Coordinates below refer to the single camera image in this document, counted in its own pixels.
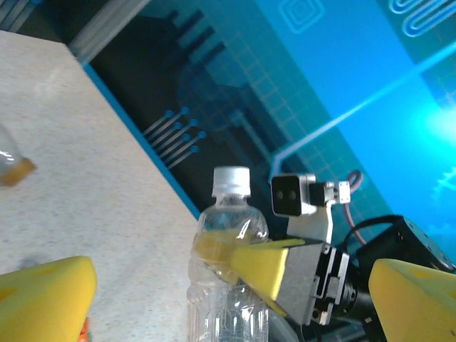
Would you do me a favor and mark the clear bottle with white cap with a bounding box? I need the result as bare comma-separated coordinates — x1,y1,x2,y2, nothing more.
185,165,271,342

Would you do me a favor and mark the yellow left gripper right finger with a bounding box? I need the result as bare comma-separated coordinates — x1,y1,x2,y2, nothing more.
368,258,456,342

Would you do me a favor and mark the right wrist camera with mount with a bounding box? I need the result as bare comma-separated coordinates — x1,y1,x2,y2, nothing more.
270,173,352,247

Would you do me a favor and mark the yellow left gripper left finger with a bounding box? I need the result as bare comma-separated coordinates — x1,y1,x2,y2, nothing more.
0,255,98,342

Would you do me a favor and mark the tea bottle with red label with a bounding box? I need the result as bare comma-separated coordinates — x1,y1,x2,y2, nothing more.
0,123,38,187

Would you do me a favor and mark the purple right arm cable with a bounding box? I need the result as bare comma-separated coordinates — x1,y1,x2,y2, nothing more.
343,170,368,247

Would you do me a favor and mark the aluminium frame post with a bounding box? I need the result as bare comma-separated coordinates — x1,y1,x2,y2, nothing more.
69,0,150,63

